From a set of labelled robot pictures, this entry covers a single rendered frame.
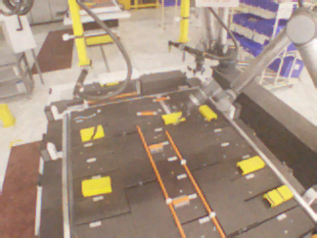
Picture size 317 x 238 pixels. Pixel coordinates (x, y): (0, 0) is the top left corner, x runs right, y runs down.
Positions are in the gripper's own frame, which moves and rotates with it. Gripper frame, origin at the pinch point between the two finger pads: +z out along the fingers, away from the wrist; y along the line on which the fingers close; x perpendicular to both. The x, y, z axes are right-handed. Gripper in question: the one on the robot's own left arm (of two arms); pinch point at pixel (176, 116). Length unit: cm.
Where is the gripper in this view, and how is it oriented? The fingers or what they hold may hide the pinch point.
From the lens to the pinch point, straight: 166.0
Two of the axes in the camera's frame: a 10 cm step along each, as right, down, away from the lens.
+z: -7.3, 6.6, 2.1
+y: 3.2, 5.9, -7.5
